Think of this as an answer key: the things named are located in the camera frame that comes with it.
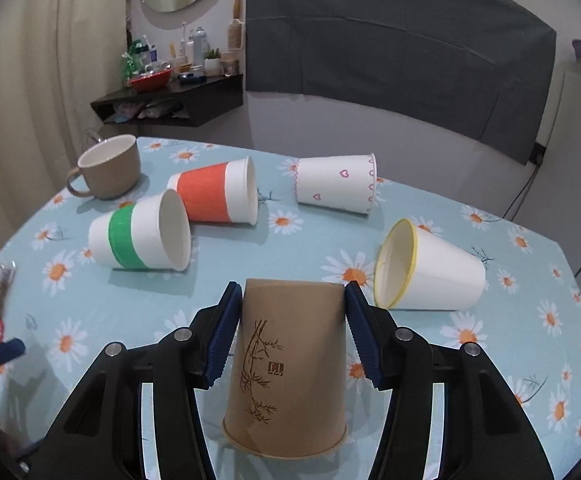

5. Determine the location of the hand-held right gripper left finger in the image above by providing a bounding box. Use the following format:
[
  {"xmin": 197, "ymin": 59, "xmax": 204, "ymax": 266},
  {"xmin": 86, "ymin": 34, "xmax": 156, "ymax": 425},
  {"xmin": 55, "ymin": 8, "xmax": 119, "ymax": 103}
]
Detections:
[{"xmin": 44, "ymin": 281, "xmax": 244, "ymax": 480}]

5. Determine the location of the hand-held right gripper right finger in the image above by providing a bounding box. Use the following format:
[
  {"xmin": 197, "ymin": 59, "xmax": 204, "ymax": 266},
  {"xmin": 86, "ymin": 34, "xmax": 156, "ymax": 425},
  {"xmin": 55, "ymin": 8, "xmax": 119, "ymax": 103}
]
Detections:
[{"xmin": 343, "ymin": 281, "xmax": 555, "ymax": 480}]

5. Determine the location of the brown paper cup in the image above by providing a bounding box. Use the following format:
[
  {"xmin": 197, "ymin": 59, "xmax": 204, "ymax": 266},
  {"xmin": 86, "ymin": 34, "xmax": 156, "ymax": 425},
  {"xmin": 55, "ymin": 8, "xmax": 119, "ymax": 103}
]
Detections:
[{"xmin": 222, "ymin": 278, "xmax": 348, "ymax": 460}]

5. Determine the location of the yellow rimmed white paper cup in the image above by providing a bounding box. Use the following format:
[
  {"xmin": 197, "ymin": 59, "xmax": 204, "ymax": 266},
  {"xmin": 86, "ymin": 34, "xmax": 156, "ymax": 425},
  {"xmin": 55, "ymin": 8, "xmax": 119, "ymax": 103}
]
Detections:
[{"xmin": 373, "ymin": 218, "xmax": 486, "ymax": 311}]

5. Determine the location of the green banded white paper cup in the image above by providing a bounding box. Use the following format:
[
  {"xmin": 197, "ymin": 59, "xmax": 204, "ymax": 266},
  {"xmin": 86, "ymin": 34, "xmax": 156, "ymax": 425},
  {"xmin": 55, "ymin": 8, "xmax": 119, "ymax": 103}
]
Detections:
[{"xmin": 88, "ymin": 188, "xmax": 192, "ymax": 273}]

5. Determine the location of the orange banded white paper cup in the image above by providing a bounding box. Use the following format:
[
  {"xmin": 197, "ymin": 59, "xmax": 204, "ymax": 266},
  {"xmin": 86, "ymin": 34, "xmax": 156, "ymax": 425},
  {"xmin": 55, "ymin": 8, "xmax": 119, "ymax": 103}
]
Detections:
[{"xmin": 167, "ymin": 156, "xmax": 258, "ymax": 226}]

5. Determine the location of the heart print white paper cup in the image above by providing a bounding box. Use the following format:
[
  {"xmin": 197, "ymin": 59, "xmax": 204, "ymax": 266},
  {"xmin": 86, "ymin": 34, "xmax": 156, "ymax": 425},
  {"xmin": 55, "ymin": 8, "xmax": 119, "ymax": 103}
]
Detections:
[{"xmin": 295, "ymin": 152, "xmax": 377, "ymax": 217}]

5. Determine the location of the daisy print blue tablecloth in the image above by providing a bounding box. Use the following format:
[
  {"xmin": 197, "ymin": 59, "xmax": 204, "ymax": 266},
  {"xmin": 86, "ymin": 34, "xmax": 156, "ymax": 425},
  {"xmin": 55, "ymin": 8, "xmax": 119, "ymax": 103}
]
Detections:
[{"xmin": 0, "ymin": 136, "xmax": 581, "ymax": 480}]

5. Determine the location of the beige ceramic mug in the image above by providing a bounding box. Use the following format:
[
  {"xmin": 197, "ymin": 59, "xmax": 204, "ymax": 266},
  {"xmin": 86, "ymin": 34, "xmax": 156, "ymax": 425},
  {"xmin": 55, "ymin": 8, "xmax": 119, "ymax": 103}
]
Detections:
[{"xmin": 66, "ymin": 134, "xmax": 141, "ymax": 200}]

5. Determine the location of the red bowl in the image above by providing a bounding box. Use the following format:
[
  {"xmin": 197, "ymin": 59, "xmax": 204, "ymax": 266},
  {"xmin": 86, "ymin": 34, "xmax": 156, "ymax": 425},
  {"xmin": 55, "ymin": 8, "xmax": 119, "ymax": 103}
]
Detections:
[{"xmin": 129, "ymin": 69, "xmax": 174, "ymax": 93}]

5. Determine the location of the dark grey cloth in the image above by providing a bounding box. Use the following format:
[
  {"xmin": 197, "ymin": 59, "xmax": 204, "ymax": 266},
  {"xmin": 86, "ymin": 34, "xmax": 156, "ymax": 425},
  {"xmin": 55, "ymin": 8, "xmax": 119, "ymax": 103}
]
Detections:
[{"xmin": 246, "ymin": 0, "xmax": 557, "ymax": 166}]

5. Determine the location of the silver spray can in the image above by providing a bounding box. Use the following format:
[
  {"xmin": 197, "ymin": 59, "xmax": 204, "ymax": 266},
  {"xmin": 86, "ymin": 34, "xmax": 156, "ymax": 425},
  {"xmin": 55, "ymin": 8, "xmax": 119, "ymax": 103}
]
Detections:
[{"xmin": 192, "ymin": 26, "xmax": 208, "ymax": 67}]

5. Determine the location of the wooden hairbrush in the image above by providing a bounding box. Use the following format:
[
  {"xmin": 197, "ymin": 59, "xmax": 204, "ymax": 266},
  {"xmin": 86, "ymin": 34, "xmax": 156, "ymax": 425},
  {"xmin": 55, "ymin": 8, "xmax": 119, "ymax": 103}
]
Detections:
[{"xmin": 228, "ymin": 0, "xmax": 244, "ymax": 53}]

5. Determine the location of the cream curtain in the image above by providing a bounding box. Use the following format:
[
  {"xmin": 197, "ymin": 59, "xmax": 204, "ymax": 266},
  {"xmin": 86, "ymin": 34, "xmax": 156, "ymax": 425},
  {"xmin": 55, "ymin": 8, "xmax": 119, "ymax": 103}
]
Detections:
[{"xmin": 0, "ymin": 0, "xmax": 144, "ymax": 261}]

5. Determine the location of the black cable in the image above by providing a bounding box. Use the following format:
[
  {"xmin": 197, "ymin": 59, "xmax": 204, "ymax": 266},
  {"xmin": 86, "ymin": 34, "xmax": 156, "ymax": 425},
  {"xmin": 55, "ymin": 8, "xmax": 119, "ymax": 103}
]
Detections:
[{"xmin": 501, "ymin": 143, "xmax": 546, "ymax": 221}]

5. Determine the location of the black wall shelf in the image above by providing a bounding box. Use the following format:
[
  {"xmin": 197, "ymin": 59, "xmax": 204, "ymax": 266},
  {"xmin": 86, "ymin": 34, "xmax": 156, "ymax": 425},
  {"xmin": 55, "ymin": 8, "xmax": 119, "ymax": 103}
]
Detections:
[{"xmin": 90, "ymin": 74, "xmax": 244, "ymax": 128}]

